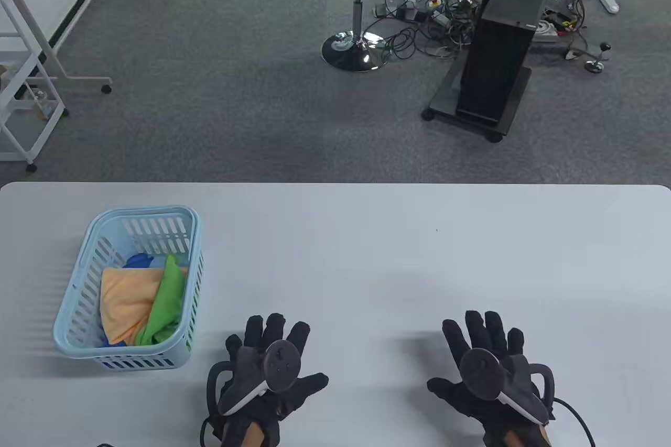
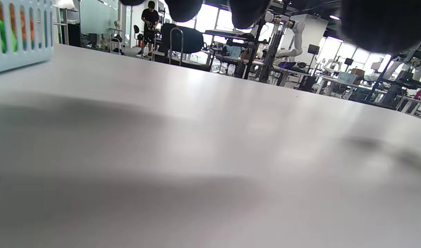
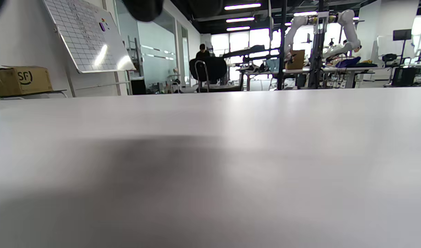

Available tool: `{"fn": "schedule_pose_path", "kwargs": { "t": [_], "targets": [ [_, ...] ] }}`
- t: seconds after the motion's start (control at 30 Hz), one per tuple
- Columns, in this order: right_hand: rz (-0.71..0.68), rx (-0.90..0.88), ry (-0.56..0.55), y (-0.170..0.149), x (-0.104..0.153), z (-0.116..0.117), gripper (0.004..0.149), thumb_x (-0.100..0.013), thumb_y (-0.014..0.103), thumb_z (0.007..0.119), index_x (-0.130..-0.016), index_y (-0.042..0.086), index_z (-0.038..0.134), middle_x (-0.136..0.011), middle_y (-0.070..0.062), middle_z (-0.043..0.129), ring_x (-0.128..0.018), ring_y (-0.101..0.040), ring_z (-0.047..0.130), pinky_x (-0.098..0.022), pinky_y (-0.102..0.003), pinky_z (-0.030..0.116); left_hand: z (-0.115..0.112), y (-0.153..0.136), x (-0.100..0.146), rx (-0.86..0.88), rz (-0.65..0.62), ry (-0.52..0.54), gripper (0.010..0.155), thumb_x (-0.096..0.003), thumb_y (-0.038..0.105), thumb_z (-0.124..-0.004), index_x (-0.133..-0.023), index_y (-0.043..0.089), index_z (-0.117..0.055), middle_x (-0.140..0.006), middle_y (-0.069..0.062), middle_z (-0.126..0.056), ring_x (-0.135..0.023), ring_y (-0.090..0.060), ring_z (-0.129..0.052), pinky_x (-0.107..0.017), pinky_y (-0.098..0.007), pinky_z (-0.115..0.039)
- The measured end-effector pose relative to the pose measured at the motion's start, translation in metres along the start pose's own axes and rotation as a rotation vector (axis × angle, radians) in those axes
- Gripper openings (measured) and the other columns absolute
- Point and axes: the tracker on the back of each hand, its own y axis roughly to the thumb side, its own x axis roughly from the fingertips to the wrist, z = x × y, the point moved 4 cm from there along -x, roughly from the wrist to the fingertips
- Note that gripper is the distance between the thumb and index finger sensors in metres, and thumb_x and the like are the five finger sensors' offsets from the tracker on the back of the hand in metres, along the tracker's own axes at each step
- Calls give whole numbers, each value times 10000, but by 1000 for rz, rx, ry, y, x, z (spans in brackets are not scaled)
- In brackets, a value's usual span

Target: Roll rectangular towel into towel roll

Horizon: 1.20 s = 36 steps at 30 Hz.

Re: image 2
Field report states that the person's left hand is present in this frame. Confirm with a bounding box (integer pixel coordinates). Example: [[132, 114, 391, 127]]
[[119, 0, 421, 54]]

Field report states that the orange towel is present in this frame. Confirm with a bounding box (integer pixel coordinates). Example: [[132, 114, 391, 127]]
[[0, 1, 36, 43]]

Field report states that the black desk column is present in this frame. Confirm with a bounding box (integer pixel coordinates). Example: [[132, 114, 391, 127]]
[[256, 14, 287, 83]]

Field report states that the black desk top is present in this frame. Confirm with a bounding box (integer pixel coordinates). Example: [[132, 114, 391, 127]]
[[204, 29, 263, 43]]

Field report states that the black office chair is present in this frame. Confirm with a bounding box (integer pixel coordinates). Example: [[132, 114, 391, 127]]
[[152, 23, 205, 65]]

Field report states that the light blue plastic basket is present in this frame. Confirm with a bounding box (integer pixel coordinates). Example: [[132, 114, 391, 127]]
[[0, 0, 54, 75]]

